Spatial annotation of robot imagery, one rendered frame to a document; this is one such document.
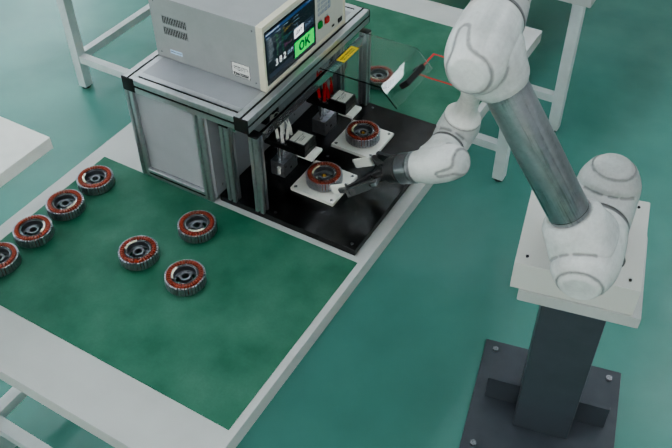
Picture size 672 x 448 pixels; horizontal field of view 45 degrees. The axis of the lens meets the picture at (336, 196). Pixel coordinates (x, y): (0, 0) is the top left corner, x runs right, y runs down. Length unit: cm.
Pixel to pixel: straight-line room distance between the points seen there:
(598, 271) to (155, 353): 109
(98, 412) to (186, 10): 108
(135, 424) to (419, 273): 158
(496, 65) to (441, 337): 163
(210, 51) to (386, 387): 133
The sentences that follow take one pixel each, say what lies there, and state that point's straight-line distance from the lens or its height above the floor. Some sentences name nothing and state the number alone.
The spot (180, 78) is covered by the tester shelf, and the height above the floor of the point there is 111.
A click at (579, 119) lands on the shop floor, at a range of 418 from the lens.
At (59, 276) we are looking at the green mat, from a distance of 238.
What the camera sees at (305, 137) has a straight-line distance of 243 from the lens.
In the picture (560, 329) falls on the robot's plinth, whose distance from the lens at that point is 246.
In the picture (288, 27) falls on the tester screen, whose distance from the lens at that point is 229.
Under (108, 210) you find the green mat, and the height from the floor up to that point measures 75.
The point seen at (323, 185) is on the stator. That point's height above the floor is 81.
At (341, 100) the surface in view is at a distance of 257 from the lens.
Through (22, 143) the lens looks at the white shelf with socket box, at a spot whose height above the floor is 121.
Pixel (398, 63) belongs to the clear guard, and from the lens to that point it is 249.
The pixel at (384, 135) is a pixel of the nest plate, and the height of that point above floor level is 78.
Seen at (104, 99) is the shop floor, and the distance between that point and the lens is 435.
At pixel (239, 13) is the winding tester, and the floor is 132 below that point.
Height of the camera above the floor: 242
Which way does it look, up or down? 42 degrees down
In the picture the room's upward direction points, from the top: 1 degrees counter-clockwise
